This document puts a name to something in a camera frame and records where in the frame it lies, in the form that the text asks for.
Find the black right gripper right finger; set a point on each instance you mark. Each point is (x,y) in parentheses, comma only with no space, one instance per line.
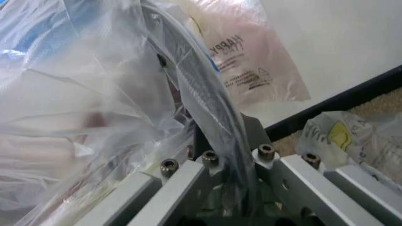
(301,179)

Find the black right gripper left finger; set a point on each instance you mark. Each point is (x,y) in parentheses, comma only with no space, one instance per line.
(183,186)

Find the clear thin garbage bag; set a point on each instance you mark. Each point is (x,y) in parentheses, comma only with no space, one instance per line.
(78,106)

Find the white plastic bag yellow print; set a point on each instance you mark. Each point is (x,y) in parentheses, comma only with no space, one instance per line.
(361,141)

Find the pink printed plastic bag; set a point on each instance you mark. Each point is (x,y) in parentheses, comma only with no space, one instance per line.
(267,58)

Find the blue plastic bag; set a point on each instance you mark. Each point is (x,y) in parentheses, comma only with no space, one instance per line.
(37,26)

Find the black baseboard strip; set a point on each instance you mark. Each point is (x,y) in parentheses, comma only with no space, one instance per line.
(345,99)

